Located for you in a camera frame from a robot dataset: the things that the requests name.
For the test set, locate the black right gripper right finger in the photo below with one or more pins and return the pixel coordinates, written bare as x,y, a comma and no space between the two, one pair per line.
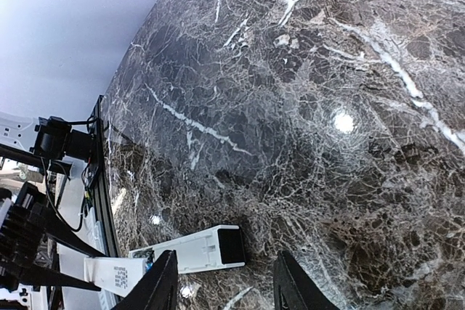
293,288

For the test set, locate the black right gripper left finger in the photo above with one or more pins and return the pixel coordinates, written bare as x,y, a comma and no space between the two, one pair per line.
158,287

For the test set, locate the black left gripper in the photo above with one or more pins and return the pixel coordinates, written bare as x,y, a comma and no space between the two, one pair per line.
24,223

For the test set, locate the white remote control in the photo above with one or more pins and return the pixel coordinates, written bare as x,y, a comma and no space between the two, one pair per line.
215,248

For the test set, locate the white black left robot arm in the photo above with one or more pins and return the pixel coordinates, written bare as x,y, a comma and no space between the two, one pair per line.
48,140

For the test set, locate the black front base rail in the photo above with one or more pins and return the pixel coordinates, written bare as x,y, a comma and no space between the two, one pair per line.
100,188

